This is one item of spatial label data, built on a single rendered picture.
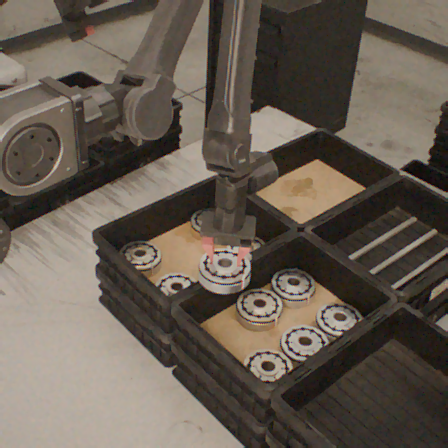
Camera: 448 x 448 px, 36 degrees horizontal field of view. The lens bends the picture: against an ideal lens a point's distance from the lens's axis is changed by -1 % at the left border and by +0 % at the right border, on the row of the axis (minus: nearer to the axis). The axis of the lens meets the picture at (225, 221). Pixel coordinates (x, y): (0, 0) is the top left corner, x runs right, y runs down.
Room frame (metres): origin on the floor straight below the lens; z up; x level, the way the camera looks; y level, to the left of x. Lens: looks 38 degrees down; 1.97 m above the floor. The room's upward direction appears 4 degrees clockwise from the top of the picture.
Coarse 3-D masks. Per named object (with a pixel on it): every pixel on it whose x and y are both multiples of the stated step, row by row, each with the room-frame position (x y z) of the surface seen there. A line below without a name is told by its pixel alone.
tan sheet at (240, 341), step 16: (320, 288) 1.21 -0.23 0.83; (320, 304) 1.16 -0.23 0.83; (208, 320) 1.09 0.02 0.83; (224, 320) 1.09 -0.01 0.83; (288, 320) 1.10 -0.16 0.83; (304, 320) 1.11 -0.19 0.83; (224, 336) 1.04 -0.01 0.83; (240, 336) 1.05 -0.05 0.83; (256, 336) 1.05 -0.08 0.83; (272, 336) 1.05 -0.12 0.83; (240, 352) 1.00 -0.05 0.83
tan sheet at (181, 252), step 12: (180, 228) 1.41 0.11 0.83; (156, 240) 1.35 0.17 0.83; (168, 240) 1.35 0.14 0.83; (180, 240) 1.36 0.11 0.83; (192, 240) 1.36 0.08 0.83; (168, 252) 1.31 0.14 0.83; (180, 252) 1.31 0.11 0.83; (192, 252) 1.31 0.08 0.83; (204, 252) 1.32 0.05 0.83; (168, 264) 1.26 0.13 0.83; (180, 264) 1.27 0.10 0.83; (192, 264) 1.27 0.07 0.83; (156, 276) 1.22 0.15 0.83; (192, 276) 1.23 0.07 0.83
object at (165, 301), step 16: (176, 192) 1.42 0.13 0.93; (144, 208) 1.35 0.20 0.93; (112, 224) 1.28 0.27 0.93; (288, 224) 1.32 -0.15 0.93; (96, 240) 1.22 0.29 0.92; (272, 240) 1.26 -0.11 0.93; (112, 256) 1.18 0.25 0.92; (128, 272) 1.13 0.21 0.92; (144, 288) 1.09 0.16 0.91; (192, 288) 1.08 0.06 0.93; (160, 304) 1.05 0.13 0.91
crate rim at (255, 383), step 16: (288, 240) 1.26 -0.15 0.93; (256, 256) 1.20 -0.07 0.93; (336, 256) 1.22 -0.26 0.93; (352, 272) 1.17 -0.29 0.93; (384, 288) 1.12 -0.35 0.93; (176, 304) 1.03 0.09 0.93; (384, 304) 1.07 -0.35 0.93; (192, 320) 0.99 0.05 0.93; (368, 320) 1.02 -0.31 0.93; (208, 336) 0.95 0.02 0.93; (224, 352) 0.91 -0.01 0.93; (320, 352) 0.93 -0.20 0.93; (240, 368) 0.87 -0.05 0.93; (304, 368) 0.88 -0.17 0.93; (256, 384) 0.84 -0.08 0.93; (272, 384) 0.84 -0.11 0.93
